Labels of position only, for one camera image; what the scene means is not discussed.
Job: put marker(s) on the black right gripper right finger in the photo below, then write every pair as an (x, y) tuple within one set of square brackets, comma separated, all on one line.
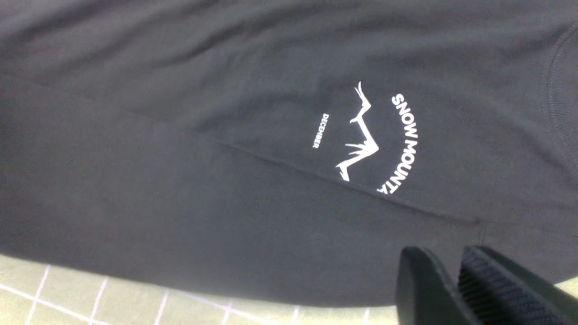
[(500, 291)]

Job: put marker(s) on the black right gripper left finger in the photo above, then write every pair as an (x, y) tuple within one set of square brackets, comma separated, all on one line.
[(425, 293)]

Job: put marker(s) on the dark gray long-sleeve shirt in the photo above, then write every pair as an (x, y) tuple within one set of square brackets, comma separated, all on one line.
[(287, 150)]

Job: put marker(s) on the light green checkered tablecloth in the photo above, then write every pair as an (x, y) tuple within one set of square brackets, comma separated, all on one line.
[(39, 294)]

